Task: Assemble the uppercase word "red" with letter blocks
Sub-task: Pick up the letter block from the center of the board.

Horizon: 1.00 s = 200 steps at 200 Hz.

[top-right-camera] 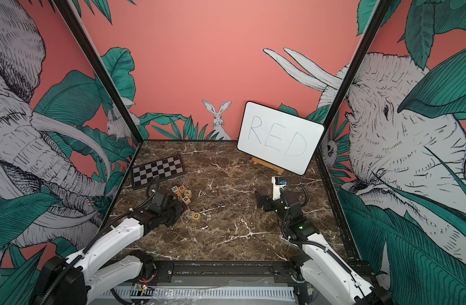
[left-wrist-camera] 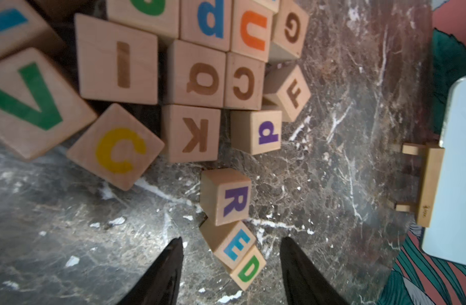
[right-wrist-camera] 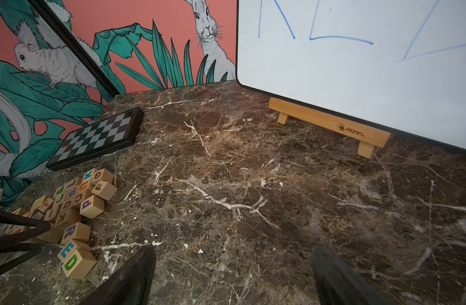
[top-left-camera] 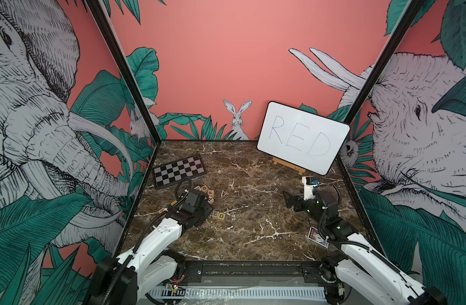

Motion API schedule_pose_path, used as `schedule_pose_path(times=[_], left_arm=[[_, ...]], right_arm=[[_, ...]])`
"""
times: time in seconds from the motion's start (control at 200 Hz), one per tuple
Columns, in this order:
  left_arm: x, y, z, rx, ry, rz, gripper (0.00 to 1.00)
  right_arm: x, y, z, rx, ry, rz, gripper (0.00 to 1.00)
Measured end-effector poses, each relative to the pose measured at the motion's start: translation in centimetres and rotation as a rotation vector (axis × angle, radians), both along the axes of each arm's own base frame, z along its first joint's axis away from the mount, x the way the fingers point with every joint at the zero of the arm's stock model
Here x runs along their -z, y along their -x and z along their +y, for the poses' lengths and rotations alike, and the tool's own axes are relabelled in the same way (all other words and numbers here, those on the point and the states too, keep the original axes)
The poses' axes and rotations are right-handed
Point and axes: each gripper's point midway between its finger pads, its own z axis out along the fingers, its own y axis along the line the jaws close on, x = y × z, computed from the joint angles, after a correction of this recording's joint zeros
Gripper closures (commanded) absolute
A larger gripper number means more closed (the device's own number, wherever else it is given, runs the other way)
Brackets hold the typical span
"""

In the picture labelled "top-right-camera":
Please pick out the white slotted cable duct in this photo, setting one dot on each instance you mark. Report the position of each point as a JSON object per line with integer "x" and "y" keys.
{"x": 176, "y": 293}

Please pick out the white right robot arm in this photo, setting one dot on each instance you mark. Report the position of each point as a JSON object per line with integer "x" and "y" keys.
{"x": 319, "y": 264}

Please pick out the wooden easel stand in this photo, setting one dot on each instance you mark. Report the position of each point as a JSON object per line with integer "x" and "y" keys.
{"x": 278, "y": 169}

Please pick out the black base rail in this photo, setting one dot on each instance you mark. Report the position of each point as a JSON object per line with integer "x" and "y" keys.
{"x": 280, "y": 271}

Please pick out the black white chessboard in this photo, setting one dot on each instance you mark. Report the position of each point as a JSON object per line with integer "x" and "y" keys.
{"x": 168, "y": 168}

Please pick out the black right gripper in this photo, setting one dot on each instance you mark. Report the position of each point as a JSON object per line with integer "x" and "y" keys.
{"x": 262, "y": 203}

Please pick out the pile of wooden letter blocks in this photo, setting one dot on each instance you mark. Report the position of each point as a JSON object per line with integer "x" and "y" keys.
{"x": 183, "y": 194}

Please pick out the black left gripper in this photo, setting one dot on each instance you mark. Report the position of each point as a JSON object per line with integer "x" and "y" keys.
{"x": 178, "y": 204}

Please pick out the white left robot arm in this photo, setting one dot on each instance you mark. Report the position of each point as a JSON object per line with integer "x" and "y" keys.
{"x": 86, "y": 274}

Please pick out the white whiteboard reading RED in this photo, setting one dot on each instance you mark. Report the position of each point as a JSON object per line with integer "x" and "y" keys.
{"x": 279, "y": 138}

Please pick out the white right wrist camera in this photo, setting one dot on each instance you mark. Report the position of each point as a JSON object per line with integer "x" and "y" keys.
{"x": 278, "y": 183}

